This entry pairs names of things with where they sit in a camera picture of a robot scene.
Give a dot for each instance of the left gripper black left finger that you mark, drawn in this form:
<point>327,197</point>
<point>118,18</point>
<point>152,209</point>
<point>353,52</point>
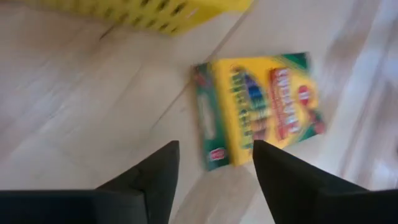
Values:
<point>155,186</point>

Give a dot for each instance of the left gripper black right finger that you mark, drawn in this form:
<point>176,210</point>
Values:
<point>286,186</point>

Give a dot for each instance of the flat crayon box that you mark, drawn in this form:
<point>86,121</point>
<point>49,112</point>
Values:
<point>248,109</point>

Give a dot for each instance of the yellow plastic basket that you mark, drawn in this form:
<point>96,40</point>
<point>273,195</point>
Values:
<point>140,12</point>

